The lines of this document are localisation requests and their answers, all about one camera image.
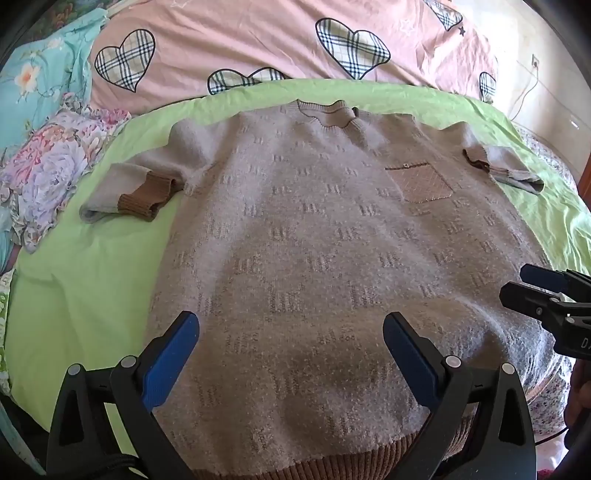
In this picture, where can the grey knitted sweater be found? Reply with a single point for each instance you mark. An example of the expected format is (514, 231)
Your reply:
(323, 230)

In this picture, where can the pink quilt with plaid hearts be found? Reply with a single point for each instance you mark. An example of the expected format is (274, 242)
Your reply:
(258, 41)

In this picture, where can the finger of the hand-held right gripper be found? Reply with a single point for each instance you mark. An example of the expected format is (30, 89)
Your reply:
(547, 277)
(526, 297)

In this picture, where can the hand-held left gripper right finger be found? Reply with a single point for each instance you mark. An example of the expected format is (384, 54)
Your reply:
(408, 355)

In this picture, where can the green bed sheet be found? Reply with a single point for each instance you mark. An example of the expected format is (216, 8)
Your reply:
(92, 286)

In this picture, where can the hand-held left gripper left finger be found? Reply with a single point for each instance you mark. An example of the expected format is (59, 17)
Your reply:
(173, 355)

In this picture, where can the small-flowered bed sheet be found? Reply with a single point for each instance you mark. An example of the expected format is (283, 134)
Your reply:
(545, 152)

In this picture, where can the turquoise floral pillow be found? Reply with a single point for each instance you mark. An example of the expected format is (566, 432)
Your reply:
(41, 69)

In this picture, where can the purple floral quilt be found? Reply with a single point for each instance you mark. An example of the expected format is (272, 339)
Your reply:
(51, 170)

